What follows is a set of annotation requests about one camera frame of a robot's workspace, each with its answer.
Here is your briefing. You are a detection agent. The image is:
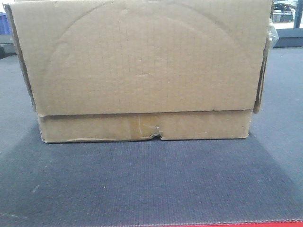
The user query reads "brown cardboard carton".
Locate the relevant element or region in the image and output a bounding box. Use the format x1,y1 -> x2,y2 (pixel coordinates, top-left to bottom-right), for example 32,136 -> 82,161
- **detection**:
5,0 -> 274,143

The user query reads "grey conveyor belt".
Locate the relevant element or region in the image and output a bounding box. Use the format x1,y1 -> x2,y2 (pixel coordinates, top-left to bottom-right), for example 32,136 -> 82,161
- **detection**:
0,48 -> 303,227

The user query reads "grey conveyor side frame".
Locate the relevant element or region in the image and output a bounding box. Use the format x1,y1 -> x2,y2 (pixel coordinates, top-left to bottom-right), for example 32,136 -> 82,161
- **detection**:
274,28 -> 303,48

